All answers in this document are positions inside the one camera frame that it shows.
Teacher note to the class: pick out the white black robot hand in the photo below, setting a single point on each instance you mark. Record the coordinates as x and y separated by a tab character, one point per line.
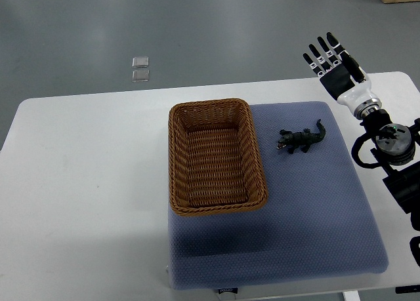
342	77

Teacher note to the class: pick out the dark toy crocodile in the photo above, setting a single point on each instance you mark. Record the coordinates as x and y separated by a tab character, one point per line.
303	140

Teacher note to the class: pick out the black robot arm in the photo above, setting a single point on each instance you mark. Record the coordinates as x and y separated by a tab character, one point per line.
395	148

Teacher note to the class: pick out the brown wicker basket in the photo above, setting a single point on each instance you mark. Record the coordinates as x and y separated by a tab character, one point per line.
215	166

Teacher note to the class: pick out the blue grey foam cushion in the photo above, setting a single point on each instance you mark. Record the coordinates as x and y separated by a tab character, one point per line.
316	223

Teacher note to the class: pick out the upper clear floor tile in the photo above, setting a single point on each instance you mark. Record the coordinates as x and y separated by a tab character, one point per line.
140	62

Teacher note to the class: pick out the black table edge bracket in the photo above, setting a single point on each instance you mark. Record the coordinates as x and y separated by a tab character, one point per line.
407	289

